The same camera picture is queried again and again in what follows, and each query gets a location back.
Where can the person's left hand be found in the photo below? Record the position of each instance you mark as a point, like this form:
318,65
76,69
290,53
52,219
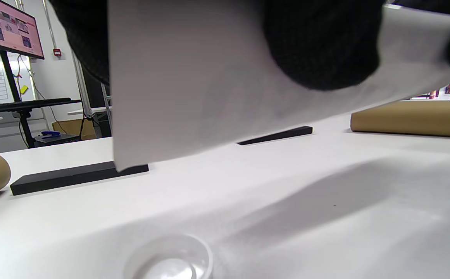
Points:
325,46

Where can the black bar weight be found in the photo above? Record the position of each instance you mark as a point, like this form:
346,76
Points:
66,177
279,135

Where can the white poster purple lettering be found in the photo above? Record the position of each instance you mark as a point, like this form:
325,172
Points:
190,77

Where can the white office desk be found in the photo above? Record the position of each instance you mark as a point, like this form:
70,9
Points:
93,110

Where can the white metal pole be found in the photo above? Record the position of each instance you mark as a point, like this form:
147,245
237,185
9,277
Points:
82,93

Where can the brown cardboard box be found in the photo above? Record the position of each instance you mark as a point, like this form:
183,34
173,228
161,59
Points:
69,130

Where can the small blue hand tool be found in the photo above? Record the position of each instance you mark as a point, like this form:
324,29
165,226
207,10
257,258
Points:
50,134

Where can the black monitor stand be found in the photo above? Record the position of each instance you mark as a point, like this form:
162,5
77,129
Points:
23,112

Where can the pink screen monitor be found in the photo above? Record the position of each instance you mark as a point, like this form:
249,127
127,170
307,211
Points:
11,27

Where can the small red wall box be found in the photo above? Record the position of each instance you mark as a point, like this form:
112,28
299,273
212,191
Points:
57,52

